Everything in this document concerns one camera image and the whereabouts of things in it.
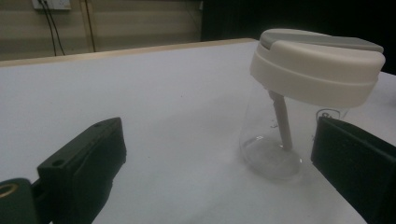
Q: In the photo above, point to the white drinking straw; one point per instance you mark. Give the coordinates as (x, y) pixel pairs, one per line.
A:
(282, 121)

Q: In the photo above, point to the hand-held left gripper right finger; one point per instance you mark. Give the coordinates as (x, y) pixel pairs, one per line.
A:
(358, 161)

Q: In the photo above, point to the clear cup with white lid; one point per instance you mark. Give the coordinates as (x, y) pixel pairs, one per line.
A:
(314, 71)

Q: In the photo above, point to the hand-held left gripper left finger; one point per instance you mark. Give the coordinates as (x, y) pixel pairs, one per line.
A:
(84, 161)

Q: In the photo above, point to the white wall socket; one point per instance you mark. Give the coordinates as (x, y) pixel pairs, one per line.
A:
(53, 4)

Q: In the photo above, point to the white table mat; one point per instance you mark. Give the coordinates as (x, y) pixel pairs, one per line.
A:
(171, 109)

